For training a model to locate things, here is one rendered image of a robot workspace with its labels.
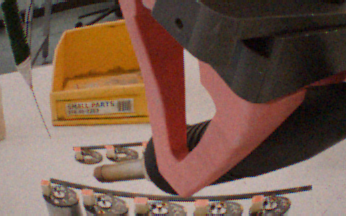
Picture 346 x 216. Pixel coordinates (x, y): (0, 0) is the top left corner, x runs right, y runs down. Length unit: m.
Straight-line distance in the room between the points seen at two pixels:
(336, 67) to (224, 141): 0.04
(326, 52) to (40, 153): 0.41
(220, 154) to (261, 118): 0.03
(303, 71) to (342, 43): 0.02
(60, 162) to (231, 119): 0.37
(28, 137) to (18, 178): 0.09
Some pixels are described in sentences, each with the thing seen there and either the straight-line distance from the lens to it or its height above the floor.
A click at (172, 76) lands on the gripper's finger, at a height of 0.91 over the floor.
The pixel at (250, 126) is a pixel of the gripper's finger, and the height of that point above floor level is 0.91.
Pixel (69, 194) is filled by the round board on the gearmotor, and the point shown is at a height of 0.81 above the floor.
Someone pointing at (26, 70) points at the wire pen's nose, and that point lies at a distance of 0.28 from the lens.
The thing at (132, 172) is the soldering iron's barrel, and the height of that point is 0.86.
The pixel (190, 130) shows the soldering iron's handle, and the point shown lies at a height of 0.89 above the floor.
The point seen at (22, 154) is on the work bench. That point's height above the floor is 0.75.
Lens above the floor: 0.97
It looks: 21 degrees down
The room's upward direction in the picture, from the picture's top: 3 degrees counter-clockwise
